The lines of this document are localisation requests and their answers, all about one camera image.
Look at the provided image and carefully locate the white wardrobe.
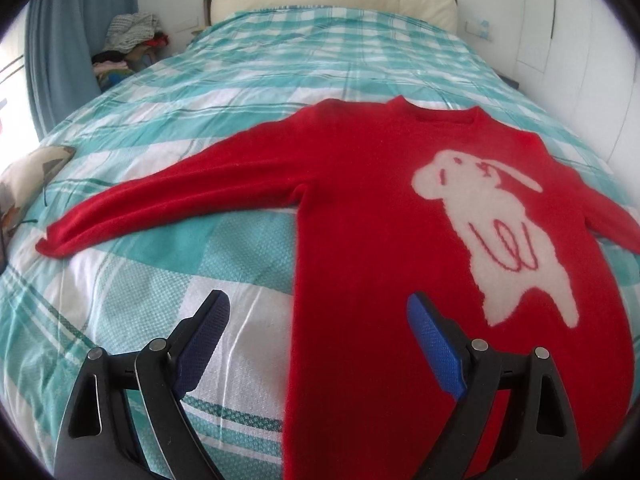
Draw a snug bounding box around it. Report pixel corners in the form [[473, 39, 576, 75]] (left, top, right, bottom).
[[515, 0, 639, 185]]

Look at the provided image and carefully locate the teal white plaid bedsheet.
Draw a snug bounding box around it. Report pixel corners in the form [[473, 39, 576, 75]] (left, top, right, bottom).
[[1, 8, 630, 479]]

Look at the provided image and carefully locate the blue curtain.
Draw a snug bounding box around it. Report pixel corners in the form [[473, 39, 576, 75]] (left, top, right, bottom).
[[25, 0, 138, 139]]

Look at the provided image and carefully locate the dark bedside table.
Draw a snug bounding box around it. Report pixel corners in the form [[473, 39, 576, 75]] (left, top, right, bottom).
[[498, 74, 520, 90]]

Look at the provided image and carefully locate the pile of clothes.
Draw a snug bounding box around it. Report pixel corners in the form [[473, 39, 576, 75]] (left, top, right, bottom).
[[91, 12, 169, 92]]

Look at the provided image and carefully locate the red sweater with white rabbit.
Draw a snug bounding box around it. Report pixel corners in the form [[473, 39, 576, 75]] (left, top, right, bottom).
[[36, 98, 639, 479]]

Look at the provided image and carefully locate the beige patterned pillow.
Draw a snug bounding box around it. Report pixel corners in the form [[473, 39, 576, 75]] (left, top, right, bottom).
[[1, 145, 76, 240]]

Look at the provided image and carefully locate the white wall socket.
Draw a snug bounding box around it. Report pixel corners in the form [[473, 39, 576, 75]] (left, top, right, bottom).
[[464, 20, 492, 42]]

